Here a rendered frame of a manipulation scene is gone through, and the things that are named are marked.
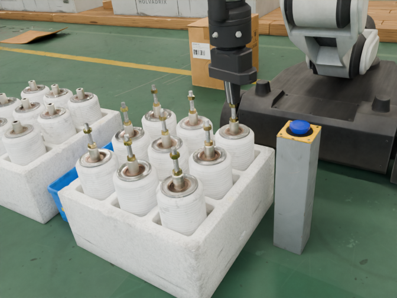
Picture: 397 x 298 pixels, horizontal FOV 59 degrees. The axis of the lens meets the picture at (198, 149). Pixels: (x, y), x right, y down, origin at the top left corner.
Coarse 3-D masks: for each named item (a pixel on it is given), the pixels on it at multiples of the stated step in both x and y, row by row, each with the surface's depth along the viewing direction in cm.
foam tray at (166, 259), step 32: (256, 160) 87; (64, 192) 83; (256, 192) 86; (96, 224) 80; (128, 224) 72; (160, 224) 76; (224, 224) 73; (256, 224) 92; (128, 256) 79; (160, 256) 71; (192, 256) 65; (224, 256) 77; (160, 288) 79; (192, 288) 71
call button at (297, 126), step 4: (296, 120) 72; (300, 120) 71; (292, 124) 70; (296, 124) 70; (300, 124) 70; (304, 124) 70; (308, 124) 70; (292, 128) 69; (296, 128) 69; (300, 128) 69; (304, 128) 69; (308, 128) 69; (296, 132) 70; (300, 132) 69; (304, 132) 70
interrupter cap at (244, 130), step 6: (228, 126) 88; (240, 126) 87; (246, 126) 87; (222, 132) 85; (228, 132) 86; (240, 132) 85; (246, 132) 84; (228, 138) 83; (234, 138) 82; (240, 138) 83
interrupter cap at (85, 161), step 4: (100, 148) 84; (104, 148) 84; (88, 152) 83; (100, 152) 83; (104, 152) 82; (108, 152) 82; (84, 156) 82; (88, 156) 82; (100, 156) 82; (104, 156) 81; (108, 156) 81; (80, 160) 80; (84, 160) 80; (88, 160) 80; (100, 160) 80; (104, 160) 79; (108, 160) 79; (80, 164) 79; (84, 164) 79; (88, 164) 79; (92, 164) 78; (96, 164) 78; (100, 164) 78
